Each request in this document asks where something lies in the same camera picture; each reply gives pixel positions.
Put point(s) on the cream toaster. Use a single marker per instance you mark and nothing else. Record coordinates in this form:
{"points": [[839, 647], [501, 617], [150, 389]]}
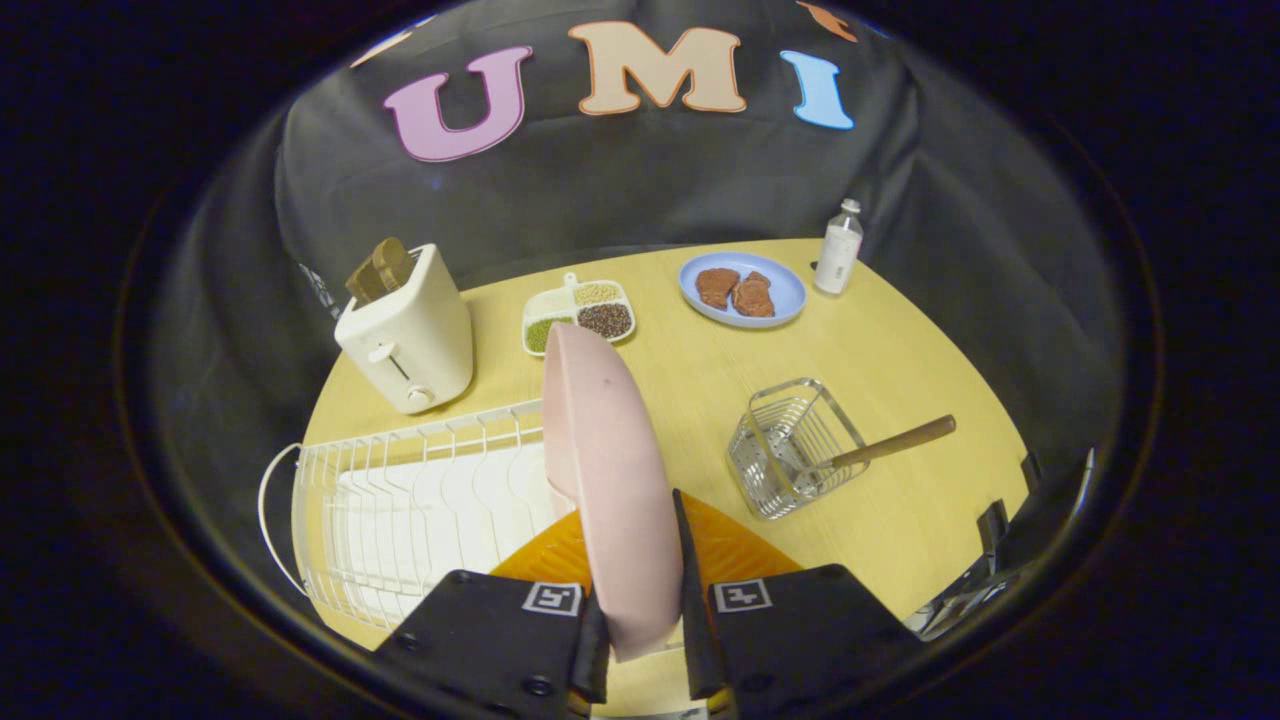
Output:
{"points": [[410, 340]]}

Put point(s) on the brown meat piece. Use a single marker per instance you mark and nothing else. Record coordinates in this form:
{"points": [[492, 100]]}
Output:
{"points": [[754, 296], [716, 286]]}

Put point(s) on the brown toast slice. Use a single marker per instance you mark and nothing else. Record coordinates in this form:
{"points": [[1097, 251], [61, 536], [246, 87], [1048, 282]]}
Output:
{"points": [[392, 262], [362, 283]]}

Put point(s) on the pink plate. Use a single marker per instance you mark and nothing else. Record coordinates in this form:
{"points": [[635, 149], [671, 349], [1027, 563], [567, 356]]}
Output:
{"points": [[610, 470]]}

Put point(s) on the divided tray with grains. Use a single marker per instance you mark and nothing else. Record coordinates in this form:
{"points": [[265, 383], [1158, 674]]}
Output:
{"points": [[580, 312]]}

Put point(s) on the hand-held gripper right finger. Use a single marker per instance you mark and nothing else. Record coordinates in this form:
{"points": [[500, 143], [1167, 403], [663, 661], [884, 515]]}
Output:
{"points": [[800, 640]]}

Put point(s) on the blue plate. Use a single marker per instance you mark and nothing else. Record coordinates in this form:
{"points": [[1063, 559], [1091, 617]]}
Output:
{"points": [[742, 288]]}

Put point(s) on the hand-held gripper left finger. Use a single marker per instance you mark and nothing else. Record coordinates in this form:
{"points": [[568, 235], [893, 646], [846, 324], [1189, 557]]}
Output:
{"points": [[500, 640]]}

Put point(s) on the small white bottle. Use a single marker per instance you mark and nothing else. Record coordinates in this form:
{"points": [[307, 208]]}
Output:
{"points": [[838, 250]]}

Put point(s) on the black backdrop cloth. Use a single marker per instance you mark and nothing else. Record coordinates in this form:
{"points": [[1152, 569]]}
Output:
{"points": [[640, 180]]}

